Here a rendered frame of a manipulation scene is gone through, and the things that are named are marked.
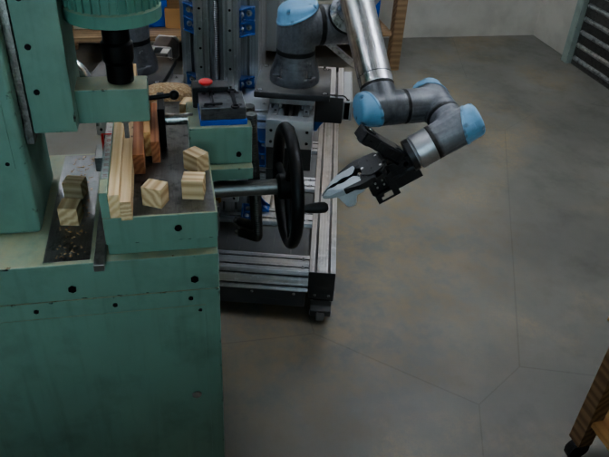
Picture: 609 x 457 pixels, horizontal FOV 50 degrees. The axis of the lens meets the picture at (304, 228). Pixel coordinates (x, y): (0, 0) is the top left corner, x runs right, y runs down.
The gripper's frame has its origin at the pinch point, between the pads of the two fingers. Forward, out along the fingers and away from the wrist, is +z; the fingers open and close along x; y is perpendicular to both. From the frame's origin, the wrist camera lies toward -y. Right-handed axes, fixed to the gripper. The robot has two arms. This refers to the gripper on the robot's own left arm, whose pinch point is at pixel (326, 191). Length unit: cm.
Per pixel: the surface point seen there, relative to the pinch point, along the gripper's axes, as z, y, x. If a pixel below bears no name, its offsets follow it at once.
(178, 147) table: 24.0, -19.1, 14.4
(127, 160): 30.7, -27.7, 2.6
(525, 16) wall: -171, 183, 343
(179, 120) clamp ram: 20.7, -23.3, 17.0
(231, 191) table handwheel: 18.8, -6.2, 8.7
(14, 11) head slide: 30, -60, 4
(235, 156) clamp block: 14.1, -12.1, 11.1
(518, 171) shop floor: -76, 144, 141
